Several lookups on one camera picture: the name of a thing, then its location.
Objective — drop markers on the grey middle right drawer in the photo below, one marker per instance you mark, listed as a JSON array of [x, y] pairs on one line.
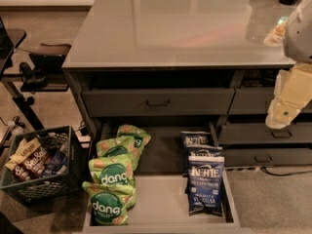
[[259, 133]]

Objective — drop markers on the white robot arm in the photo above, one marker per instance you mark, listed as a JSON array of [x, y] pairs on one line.
[[294, 35]]

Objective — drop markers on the grey bottom right drawer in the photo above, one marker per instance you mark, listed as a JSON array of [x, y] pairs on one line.
[[267, 157]]

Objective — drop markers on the blue snack packet in crate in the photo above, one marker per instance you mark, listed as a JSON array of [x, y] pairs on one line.
[[57, 165]]

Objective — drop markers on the dark green plastic crate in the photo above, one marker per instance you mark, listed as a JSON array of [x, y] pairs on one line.
[[52, 187]]

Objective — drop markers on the back green Dang bag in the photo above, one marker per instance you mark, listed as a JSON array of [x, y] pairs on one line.
[[141, 136]]

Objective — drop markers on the grey cabinet with glossy counter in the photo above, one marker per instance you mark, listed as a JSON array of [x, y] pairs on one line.
[[170, 44]]

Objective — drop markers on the grey top left drawer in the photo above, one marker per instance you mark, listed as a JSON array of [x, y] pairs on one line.
[[157, 102]]

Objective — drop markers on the blue kettle chip bag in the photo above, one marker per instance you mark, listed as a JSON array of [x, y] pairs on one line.
[[204, 183], [201, 150], [194, 138]]

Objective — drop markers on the grey top right drawer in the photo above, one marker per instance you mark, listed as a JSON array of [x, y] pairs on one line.
[[253, 100]]

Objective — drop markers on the open grey middle drawer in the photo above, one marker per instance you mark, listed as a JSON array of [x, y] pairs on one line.
[[161, 202]]

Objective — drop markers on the green dang bag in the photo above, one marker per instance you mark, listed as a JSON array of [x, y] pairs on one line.
[[141, 136], [112, 170], [110, 203], [119, 146]]

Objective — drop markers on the brown Sea Salt snack bag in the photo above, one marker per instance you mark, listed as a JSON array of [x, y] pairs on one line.
[[31, 167]]

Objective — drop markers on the front green Dang bag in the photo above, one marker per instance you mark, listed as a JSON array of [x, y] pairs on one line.
[[110, 203]]

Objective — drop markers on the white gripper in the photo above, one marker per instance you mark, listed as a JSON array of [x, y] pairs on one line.
[[299, 38]]

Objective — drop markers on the black desk with stand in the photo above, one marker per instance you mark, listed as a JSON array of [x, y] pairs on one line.
[[10, 39]]

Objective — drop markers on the yellow snack bag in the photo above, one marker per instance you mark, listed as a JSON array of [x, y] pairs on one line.
[[25, 149]]

